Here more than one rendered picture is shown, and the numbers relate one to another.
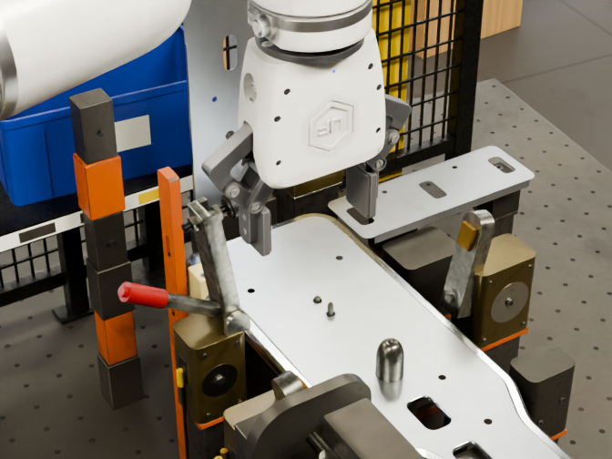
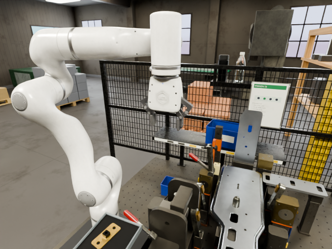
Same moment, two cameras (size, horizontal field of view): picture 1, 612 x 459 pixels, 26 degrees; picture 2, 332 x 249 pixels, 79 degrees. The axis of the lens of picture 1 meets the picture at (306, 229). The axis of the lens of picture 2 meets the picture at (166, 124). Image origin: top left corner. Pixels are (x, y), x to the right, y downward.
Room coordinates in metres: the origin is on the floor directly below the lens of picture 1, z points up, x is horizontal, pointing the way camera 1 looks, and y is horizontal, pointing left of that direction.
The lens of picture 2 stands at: (0.46, -0.49, 1.69)
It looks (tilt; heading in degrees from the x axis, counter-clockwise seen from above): 22 degrees down; 54
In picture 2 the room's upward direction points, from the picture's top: straight up
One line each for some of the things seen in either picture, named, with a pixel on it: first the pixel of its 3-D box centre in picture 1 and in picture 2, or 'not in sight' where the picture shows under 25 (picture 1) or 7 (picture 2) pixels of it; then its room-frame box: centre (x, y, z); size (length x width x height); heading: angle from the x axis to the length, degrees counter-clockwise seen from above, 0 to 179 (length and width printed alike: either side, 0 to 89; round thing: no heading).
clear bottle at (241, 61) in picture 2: not in sight; (240, 67); (1.74, 0.39, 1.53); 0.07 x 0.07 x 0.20
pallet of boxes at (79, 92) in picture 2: not in sight; (62, 85); (1.42, 5.89, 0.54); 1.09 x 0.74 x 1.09; 26
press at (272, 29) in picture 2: not in sight; (260, 56); (6.43, 2.99, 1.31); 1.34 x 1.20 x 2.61; 116
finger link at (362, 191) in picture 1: (374, 168); (183, 119); (0.84, -0.05, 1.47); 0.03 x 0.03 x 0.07; 32
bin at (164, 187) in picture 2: not in sight; (169, 186); (1.16, 0.43, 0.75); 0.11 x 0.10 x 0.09; 32
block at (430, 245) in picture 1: (424, 326); (274, 213); (1.42, -0.17, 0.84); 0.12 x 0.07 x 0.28; 122
